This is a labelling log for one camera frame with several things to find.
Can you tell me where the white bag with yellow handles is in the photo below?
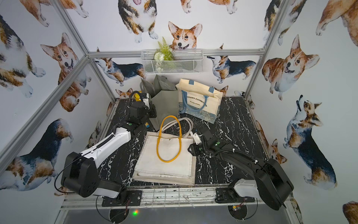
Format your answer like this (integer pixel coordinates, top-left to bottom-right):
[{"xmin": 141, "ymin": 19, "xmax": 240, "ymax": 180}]
[{"xmin": 134, "ymin": 114, "xmax": 195, "ymax": 179}]

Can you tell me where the cream canvas bag with print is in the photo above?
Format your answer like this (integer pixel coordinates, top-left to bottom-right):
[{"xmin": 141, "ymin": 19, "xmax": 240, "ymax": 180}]
[{"xmin": 132, "ymin": 117, "xmax": 197, "ymax": 187}]

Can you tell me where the cream bag with blue handles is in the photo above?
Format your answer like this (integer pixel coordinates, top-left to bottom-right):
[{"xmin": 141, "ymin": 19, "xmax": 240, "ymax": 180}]
[{"xmin": 176, "ymin": 79, "xmax": 223, "ymax": 124}]

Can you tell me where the grey-green canvas bag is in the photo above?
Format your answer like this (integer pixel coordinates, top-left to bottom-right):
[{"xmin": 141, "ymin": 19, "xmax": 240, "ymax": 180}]
[{"xmin": 140, "ymin": 75, "xmax": 179, "ymax": 131}]

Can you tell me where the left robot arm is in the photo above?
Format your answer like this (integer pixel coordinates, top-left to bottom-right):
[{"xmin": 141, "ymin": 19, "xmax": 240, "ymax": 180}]
[{"xmin": 59, "ymin": 91, "xmax": 157, "ymax": 201}]

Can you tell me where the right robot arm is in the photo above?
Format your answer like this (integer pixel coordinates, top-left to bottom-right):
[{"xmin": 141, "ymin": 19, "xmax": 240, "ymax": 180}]
[{"xmin": 187, "ymin": 129, "xmax": 294, "ymax": 211}]

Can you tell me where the yellow toy bucket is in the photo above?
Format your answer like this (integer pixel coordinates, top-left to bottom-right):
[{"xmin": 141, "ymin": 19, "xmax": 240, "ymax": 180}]
[{"xmin": 133, "ymin": 91, "xmax": 142, "ymax": 101}]

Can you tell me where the artificial green fern plant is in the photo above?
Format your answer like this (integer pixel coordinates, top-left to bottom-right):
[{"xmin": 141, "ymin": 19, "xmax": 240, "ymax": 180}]
[{"xmin": 153, "ymin": 37, "xmax": 174, "ymax": 72}]

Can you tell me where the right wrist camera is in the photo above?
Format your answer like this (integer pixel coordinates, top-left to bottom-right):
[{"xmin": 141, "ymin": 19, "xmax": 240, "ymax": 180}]
[{"xmin": 192, "ymin": 133, "xmax": 202, "ymax": 145}]

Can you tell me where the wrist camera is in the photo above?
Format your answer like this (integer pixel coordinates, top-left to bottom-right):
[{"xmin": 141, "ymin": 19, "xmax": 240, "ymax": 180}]
[
  {"xmin": 139, "ymin": 93, "xmax": 153, "ymax": 112},
  {"xmin": 192, "ymin": 133, "xmax": 202, "ymax": 145}
]

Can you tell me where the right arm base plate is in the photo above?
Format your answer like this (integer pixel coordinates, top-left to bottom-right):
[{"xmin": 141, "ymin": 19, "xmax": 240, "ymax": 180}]
[{"xmin": 214, "ymin": 188, "xmax": 256, "ymax": 204}]

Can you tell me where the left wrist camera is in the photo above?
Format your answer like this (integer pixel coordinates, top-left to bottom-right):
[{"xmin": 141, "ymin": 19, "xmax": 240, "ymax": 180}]
[{"xmin": 139, "ymin": 93, "xmax": 153, "ymax": 112}]

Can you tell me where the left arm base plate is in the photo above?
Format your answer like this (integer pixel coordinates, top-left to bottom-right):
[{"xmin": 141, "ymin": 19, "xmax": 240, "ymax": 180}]
[{"xmin": 102, "ymin": 190, "xmax": 143, "ymax": 207}]

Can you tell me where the white wire mesh basket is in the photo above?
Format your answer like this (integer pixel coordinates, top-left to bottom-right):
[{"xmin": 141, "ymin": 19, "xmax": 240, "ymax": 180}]
[{"xmin": 141, "ymin": 49, "xmax": 204, "ymax": 75}]

